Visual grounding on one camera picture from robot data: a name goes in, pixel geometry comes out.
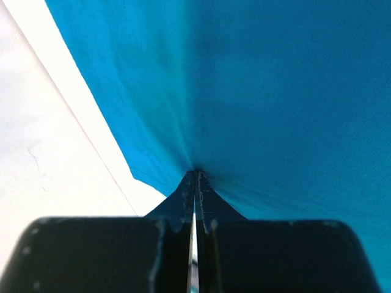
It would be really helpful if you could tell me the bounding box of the dark blue t shirt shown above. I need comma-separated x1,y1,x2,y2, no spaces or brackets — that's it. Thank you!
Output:
46,1,390,292

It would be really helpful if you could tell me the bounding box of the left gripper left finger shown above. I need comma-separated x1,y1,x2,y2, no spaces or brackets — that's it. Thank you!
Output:
1,171,195,292

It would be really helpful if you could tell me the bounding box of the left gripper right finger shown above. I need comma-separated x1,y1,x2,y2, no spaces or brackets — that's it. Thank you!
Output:
194,171,381,292

